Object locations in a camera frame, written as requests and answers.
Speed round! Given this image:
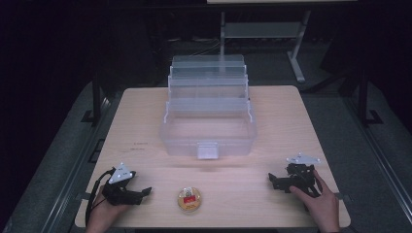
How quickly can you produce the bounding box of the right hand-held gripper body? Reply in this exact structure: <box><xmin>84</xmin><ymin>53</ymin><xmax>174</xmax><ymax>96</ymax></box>
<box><xmin>281</xmin><ymin>152</ymin><xmax>322</xmax><ymax>197</ymax></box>

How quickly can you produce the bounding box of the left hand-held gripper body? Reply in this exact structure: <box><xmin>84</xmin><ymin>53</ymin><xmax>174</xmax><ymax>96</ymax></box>
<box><xmin>102</xmin><ymin>162</ymin><xmax>144</xmax><ymax>207</ymax></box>

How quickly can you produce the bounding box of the clear plastic tiered storage box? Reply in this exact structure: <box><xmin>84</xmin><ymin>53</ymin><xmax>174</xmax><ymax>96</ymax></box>
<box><xmin>158</xmin><ymin>53</ymin><xmax>258</xmax><ymax>160</ymax></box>

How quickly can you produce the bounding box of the person's left hand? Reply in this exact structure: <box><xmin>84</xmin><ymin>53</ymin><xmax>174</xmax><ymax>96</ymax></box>
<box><xmin>85</xmin><ymin>189</ymin><xmax>131</xmax><ymax>233</ymax></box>

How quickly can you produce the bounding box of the person's right hand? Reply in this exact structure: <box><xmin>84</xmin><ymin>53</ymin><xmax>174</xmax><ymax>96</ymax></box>
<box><xmin>289</xmin><ymin>169</ymin><xmax>342</xmax><ymax>233</ymax></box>

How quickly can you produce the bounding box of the white metal stand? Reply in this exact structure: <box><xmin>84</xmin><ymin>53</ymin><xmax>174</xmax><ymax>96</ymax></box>
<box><xmin>219</xmin><ymin>10</ymin><xmax>313</xmax><ymax>84</ymax></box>

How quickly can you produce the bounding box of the black cable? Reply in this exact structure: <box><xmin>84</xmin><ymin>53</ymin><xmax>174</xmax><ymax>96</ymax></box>
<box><xmin>85</xmin><ymin>168</ymin><xmax>117</xmax><ymax>227</ymax></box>

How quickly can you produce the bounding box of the black metal post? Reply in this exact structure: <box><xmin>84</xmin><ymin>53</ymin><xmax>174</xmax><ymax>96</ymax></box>
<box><xmin>357</xmin><ymin>68</ymin><xmax>385</xmax><ymax>126</ymax></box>
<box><xmin>80</xmin><ymin>72</ymin><xmax>104</xmax><ymax>124</ymax></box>

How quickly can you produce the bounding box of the light floor cable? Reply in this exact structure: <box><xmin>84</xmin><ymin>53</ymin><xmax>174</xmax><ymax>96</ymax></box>
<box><xmin>167</xmin><ymin>36</ymin><xmax>222</xmax><ymax>56</ymax></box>

